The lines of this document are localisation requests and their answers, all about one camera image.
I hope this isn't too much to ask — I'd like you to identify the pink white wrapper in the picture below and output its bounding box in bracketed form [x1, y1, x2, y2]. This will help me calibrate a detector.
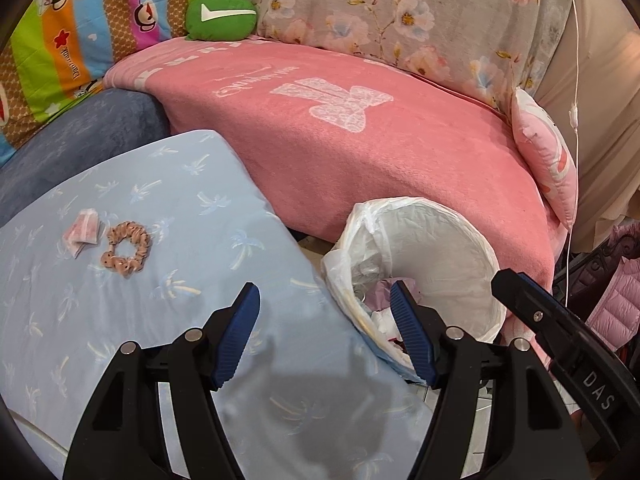
[62, 208, 101, 258]

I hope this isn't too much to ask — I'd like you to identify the white bag-lined trash bin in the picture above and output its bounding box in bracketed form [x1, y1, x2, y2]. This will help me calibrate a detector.
[321, 197, 506, 386]

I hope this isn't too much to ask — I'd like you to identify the pink puffer jacket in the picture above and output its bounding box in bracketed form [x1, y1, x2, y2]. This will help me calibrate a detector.
[586, 221, 639, 351]

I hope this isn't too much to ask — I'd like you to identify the pink white small pillow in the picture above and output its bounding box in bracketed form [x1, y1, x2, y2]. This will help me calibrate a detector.
[511, 87, 578, 230]

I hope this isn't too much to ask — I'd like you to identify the pink dotted scrunchie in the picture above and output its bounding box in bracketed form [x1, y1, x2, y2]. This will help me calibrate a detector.
[100, 221, 152, 278]

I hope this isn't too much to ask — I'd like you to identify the blue-grey velvet cushion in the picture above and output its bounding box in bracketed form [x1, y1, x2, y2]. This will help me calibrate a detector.
[1, 89, 170, 223]

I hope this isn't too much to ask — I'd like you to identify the pink blanket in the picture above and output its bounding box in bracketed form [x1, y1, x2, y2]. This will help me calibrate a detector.
[103, 37, 566, 356]

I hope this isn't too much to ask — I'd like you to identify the grey floral quilt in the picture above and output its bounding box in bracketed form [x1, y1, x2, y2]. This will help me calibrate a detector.
[250, 0, 573, 113]

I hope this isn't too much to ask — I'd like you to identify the colourful monkey striped pillow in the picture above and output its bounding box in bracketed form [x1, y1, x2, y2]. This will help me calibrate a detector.
[1, 0, 191, 162]

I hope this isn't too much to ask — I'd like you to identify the green checkmark plush cushion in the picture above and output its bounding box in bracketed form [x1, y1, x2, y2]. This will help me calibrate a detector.
[184, 0, 257, 41]

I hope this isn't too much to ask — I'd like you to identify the white hanging cord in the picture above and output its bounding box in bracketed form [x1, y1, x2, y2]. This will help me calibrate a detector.
[562, 0, 583, 309]

